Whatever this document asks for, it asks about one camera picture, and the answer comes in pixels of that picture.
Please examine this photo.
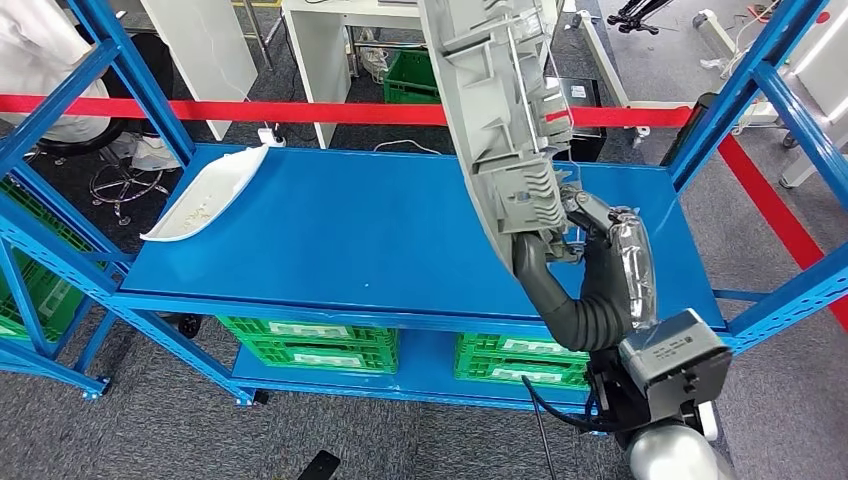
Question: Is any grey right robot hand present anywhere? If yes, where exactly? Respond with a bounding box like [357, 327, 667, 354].
[513, 184, 658, 354]

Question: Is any grey plastic wheel hubcap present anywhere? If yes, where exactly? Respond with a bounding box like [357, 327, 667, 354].
[417, 0, 586, 276]

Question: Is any white plastic shell part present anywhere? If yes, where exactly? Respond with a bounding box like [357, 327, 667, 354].
[140, 144, 272, 243]

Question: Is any black box device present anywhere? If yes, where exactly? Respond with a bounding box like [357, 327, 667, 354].
[544, 76, 608, 164]

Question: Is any belt barrier stanchion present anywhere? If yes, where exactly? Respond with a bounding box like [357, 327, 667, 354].
[660, 92, 721, 168]

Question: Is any red barrier belt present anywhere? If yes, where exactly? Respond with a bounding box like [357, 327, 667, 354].
[718, 135, 848, 333]
[0, 93, 695, 130]

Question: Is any white wheeled gantry stand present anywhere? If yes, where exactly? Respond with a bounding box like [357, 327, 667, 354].
[573, 0, 784, 150]

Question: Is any white desk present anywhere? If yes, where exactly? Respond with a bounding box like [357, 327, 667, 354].
[281, 0, 439, 150]

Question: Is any black cylinder object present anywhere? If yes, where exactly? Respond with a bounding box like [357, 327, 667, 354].
[164, 312, 205, 340]

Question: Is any chrome metal leg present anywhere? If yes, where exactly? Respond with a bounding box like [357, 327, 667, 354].
[238, 0, 276, 73]

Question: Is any white cabinet panel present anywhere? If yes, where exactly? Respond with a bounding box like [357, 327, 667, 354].
[139, 0, 258, 142]

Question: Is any black swivel stool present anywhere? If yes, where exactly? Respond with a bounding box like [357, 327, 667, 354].
[26, 117, 172, 227]

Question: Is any person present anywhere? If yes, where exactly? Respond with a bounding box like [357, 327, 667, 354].
[0, 0, 181, 172]

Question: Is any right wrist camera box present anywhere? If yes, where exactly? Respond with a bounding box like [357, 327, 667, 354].
[617, 308, 735, 421]

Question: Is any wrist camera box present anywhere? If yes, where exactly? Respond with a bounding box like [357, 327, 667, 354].
[617, 308, 735, 421]
[296, 449, 342, 480]

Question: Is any black camera cable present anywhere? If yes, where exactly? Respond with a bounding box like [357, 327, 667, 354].
[521, 374, 601, 480]

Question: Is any white floor cable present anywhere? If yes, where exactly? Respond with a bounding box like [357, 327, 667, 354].
[372, 138, 445, 156]

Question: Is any white table frame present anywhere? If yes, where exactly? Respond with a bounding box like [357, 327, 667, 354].
[778, 16, 848, 193]

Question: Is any white cable bundle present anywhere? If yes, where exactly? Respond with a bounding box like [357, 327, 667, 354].
[357, 43, 392, 85]

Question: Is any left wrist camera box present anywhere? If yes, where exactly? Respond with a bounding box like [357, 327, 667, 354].
[296, 449, 342, 480]

